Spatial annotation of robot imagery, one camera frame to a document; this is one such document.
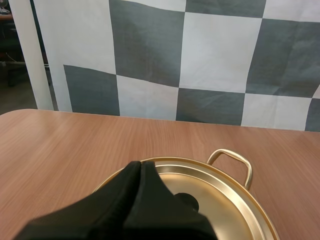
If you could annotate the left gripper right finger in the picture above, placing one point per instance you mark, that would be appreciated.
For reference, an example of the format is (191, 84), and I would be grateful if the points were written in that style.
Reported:
(162, 215)

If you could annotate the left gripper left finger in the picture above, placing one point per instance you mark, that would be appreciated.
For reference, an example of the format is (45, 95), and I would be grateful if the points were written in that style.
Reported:
(100, 212)

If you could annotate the gold lid with black knob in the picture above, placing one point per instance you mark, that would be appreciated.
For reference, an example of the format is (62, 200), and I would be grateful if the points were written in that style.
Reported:
(225, 205)

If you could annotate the checked cloth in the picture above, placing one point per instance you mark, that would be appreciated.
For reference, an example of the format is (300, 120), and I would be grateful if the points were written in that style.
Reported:
(200, 62)

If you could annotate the white upright post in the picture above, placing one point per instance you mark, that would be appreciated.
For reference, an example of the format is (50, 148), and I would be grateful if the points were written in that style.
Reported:
(28, 55)

